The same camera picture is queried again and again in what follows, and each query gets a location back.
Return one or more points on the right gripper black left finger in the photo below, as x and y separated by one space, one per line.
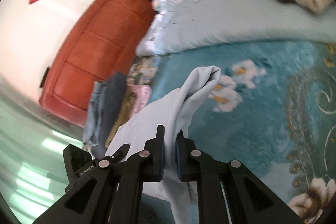
112 194

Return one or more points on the pink folded garment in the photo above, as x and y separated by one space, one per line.
142 95

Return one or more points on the teal floral bedspread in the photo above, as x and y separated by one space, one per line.
273 109

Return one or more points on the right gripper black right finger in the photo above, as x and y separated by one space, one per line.
228 192

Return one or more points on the grey floral duvet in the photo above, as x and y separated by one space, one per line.
187 24

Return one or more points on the dark navy folded garment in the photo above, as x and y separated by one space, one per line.
107 98

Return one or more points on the brown knitted folded garment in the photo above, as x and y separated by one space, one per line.
124 114

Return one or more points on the light blue shirt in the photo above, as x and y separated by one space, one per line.
175 112

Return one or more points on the black object on headboard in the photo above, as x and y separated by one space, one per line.
42 83

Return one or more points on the orange wooden headboard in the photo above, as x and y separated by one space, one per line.
101 42

